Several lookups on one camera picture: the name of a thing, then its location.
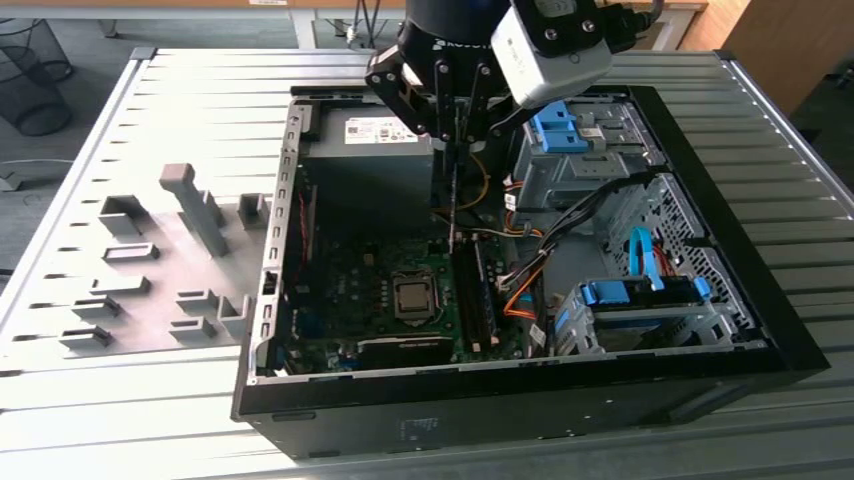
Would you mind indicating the blue RAM stick white label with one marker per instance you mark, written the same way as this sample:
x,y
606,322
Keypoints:
x,y
455,200

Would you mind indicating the hard disk in blue carrier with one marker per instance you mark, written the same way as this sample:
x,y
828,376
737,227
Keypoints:
x,y
607,292

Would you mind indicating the green motherboard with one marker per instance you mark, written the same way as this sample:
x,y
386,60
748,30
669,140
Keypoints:
x,y
347,300

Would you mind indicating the grey metal disk bay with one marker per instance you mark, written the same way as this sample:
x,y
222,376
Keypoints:
x,y
668,312

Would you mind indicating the black graphics card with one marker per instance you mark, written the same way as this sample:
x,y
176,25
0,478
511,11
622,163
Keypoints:
x,y
407,350

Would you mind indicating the grey power supply unit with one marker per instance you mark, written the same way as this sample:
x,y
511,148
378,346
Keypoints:
x,y
361,170

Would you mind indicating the black RAM slot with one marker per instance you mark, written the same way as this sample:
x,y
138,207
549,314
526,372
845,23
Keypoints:
x,y
467,290

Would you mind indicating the black open PC case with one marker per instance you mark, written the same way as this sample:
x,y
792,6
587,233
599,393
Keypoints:
x,y
467,415

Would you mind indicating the brown wooden cabinet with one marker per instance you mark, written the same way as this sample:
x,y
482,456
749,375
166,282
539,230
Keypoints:
x,y
788,45

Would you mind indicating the grey plastic parts rack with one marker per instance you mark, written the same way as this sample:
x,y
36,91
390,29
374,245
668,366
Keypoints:
x,y
167,270

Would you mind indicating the blue drive bay latch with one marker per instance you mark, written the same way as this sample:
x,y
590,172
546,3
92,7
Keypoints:
x,y
561,142

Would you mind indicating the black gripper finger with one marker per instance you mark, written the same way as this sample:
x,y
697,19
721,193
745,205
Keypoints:
x,y
482,110
407,95

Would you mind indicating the CPU socket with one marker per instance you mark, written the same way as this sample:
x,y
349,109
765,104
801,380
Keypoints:
x,y
414,275

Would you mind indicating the silver CPU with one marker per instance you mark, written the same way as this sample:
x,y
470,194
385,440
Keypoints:
x,y
414,296

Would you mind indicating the grey metal drive cage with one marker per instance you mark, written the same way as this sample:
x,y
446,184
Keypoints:
x,y
574,175

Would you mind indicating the wooden desk white frame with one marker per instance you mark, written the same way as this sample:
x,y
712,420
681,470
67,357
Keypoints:
x,y
688,7
201,12

